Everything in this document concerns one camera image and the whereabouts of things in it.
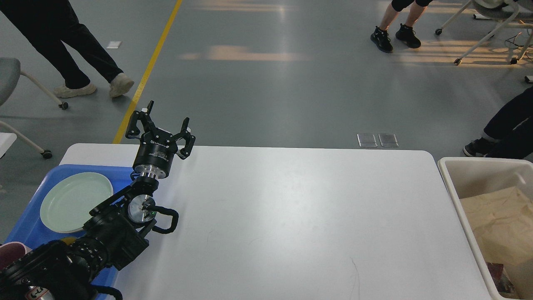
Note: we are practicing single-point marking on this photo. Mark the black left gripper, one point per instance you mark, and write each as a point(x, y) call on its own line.
point(156, 151)

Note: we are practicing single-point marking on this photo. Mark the light green plate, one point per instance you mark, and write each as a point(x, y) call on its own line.
point(65, 208)

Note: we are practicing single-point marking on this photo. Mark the brown paper bag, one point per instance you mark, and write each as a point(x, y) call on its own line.
point(502, 224)

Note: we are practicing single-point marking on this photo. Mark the small red wrapper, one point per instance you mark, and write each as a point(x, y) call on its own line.
point(496, 271)

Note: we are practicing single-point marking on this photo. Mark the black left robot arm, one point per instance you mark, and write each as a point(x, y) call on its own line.
point(140, 208)

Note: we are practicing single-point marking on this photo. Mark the walking person in black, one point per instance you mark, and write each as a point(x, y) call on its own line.
point(52, 25)

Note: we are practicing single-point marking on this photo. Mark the grey office chair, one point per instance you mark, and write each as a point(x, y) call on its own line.
point(15, 102)

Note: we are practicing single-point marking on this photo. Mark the pink mug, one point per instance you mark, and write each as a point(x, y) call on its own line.
point(12, 251)

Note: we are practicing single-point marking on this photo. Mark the metal floor socket plates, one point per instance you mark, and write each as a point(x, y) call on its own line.
point(384, 140)

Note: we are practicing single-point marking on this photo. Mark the white plastic bin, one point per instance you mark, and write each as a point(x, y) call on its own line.
point(465, 177)

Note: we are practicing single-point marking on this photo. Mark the seated person black sneakers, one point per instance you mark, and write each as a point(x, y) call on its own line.
point(509, 133)

